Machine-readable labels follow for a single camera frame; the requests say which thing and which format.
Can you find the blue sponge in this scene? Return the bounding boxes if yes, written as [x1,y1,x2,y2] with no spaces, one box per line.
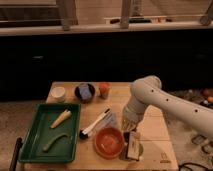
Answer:
[79,84,92,100]

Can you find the red bowl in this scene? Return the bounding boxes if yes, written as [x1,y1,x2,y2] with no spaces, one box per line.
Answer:
[93,127,125,160]

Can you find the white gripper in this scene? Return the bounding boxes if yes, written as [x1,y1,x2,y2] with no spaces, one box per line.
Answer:
[122,102,147,132]

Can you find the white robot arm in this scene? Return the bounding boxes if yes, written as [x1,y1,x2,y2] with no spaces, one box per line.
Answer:
[122,75,213,141]

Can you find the black cable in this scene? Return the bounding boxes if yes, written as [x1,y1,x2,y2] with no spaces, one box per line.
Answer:
[178,161,213,171]

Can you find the spice jar rack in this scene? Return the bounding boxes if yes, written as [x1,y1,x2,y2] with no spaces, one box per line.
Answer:
[191,134,213,154]

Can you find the green plastic tray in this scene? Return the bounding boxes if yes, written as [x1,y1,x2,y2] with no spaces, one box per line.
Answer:
[19,103,81,163]

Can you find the white box with brush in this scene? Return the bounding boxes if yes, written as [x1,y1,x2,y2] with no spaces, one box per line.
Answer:
[127,131,140,160]

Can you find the green vegetable toy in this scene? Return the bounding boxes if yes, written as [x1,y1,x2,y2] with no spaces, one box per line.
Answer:
[42,133,69,152]

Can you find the clear plastic bag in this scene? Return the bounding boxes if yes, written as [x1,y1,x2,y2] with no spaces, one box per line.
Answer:
[97,112,118,130]

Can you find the yellow corn toy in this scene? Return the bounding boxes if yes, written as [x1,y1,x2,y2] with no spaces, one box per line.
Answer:
[50,110,71,129]

